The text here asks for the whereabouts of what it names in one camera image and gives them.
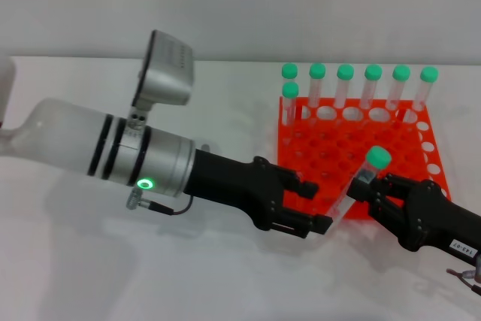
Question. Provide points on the test tube with green cap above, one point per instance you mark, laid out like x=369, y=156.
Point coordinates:
x=290, y=89
x=373, y=71
x=401, y=72
x=379, y=157
x=428, y=73
x=345, y=71
x=317, y=70
x=289, y=70

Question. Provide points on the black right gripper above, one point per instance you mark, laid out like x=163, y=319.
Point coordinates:
x=428, y=215

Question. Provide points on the orange test tube rack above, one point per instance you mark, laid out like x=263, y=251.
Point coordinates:
x=327, y=140

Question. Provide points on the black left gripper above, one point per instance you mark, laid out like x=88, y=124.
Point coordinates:
x=233, y=182

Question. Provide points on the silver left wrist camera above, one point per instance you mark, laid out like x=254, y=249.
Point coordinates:
x=165, y=73

